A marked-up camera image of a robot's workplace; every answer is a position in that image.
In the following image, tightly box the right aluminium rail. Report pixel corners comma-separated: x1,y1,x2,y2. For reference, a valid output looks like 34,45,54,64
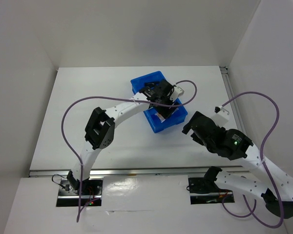
219,67,246,133

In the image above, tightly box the black mascara tube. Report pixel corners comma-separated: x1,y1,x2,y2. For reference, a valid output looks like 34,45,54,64
145,81,159,87

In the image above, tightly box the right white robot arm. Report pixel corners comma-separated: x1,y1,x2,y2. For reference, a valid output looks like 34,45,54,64
182,107,293,219

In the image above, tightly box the clear packet of samples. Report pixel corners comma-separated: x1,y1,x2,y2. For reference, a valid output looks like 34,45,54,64
156,113,167,122

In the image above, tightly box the aluminium rail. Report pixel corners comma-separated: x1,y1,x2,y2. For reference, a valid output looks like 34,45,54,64
219,67,246,133
28,166,250,177

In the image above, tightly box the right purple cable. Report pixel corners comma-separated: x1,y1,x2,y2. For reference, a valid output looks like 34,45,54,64
214,91,285,229

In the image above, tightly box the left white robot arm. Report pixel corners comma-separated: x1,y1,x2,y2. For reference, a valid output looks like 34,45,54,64
67,79,184,195

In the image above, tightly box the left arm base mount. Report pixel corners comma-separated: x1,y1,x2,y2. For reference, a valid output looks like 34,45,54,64
51,174,103,207

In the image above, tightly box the blue compartment tray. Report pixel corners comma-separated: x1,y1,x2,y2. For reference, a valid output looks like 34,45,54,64
130,71,188,133

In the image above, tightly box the front aluminium rail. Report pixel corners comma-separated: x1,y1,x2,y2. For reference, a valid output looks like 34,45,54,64
28,166,250,177

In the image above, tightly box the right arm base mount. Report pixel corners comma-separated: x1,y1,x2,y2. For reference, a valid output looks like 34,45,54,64
186,177,235,205

